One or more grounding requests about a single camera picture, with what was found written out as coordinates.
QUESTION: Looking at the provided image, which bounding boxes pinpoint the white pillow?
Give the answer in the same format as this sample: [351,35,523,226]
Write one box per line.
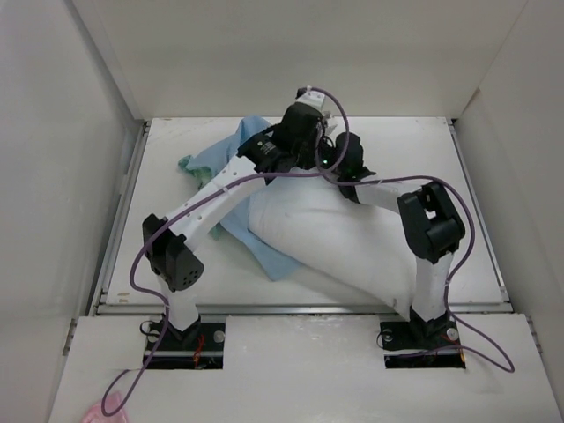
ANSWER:
[248,178,416,318]

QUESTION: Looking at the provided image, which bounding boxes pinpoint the light blue pillowcase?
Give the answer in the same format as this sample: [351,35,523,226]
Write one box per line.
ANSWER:
[193,115,309,282]

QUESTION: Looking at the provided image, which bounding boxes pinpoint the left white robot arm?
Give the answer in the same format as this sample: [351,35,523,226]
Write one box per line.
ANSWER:
[142,87,327,350]

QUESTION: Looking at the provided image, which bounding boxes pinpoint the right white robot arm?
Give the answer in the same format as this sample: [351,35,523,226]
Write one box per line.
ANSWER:
[315,133,465,352]

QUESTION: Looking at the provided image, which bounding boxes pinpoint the green cloth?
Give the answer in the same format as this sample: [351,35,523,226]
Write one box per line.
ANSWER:
[176,153,224,241]

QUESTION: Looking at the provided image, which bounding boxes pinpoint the pink plastic bag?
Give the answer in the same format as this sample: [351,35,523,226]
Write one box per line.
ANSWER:
[82,390,131,423]

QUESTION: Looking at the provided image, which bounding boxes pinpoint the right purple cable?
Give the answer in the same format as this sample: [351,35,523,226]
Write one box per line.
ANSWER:
[315,131,516,375]

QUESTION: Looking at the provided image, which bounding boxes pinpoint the purple cable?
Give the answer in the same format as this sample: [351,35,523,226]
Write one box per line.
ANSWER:
[100,87,349,418]
[315,131,516,375]

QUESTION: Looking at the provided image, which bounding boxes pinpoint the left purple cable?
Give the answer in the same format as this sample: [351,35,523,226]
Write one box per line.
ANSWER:
[100,87,349,418]

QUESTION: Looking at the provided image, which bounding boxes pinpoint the aluminium front rail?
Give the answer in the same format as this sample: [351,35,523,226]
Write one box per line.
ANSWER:
[94,302,514,315]

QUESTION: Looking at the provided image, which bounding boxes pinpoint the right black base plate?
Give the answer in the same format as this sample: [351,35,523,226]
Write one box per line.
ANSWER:
[380,321,459,352]

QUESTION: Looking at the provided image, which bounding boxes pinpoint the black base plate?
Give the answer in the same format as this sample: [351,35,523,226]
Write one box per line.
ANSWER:
[139,320,226,356]
[380,321,459,352]

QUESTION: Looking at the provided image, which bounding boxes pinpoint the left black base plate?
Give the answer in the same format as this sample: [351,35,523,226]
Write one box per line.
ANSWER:
[139,320,226,356]

